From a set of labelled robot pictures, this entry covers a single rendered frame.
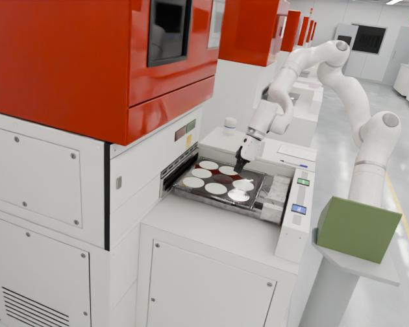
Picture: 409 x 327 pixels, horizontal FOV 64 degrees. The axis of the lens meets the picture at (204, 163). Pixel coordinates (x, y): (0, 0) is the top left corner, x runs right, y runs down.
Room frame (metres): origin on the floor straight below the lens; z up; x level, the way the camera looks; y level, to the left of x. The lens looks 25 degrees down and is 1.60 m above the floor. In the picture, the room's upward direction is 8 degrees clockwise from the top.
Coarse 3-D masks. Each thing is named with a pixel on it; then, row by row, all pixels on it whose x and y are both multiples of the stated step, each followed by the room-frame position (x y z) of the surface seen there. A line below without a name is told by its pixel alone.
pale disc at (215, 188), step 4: (208, 184) 1.31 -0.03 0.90; (212, 184) 1.32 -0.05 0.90; (216, 184) 1.32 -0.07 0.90; (220, 184) 1.33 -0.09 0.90; (208, 188) 1.28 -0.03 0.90; (212, 188) 1.28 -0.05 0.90; (216, 188) 1.29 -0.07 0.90; (220, 188) 1.29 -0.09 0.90; (224, 188) 1.30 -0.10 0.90; (212, 192) 1.25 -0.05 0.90; (216, 192) 1.25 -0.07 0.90; (220, 192) 1.26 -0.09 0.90; (224, 192) 1.26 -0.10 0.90
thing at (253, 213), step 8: (176, 192) 1.32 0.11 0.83; (184, 192) 1.30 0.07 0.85; (200, 200) 1.28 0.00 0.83; (208, 200) 1.27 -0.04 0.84; (216, 200) 1.26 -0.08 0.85; (224, 208) 1.25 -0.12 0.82; (232, 208) 1.24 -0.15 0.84; (240, 208) 1.23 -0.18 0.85; (248, 216) 1.22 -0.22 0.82; (256, 216) 1.21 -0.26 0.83
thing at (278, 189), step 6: (276, 186) 1.43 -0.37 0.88; (282, 186) 1.44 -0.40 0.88; (288, 186) 1.45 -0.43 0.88; (270, 192) 1.36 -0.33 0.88; (276, 192) 1.37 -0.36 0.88; (282, 192) 1.37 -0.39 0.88; (282, 198) 1.32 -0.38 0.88; (264, 216) 1.16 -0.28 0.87; (270, 216) 1.16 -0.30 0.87; (276, 216) 1.15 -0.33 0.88; (276, 222) 1.15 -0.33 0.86
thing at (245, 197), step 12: (192, 168) 1.46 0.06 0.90; (180, 180) 1.31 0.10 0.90; (204, 180) 1.35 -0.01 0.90; (216, 180) 1.36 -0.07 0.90; (228, 180) 1.38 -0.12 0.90; (252, 180) 1.42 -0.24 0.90; (204, 192) 1.24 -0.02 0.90; (228, 192) 1.27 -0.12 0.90; (240, 192) 1.28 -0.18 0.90; (252, 192) 1.30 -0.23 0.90
